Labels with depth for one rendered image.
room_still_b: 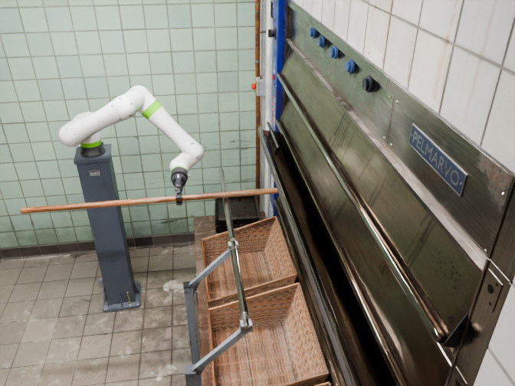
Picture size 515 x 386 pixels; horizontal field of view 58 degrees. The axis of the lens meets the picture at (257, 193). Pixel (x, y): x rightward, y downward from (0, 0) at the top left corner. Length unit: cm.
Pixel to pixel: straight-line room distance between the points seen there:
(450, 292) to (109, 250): 257
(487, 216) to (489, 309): 17
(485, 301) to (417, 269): 24
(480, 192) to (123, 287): 288
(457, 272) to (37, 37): 301
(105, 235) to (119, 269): 31
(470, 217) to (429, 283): 20
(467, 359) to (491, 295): 18
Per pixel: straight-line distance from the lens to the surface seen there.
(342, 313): 149
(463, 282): 103
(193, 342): 251
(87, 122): 266
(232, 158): 369
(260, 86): 312
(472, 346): 102
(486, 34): 90
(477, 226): 96
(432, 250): 111
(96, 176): 298
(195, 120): 354
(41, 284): 400
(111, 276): 343
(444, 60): 101
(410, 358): 128
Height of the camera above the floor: 246
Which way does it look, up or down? 31 degrees down
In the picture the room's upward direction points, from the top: straight up
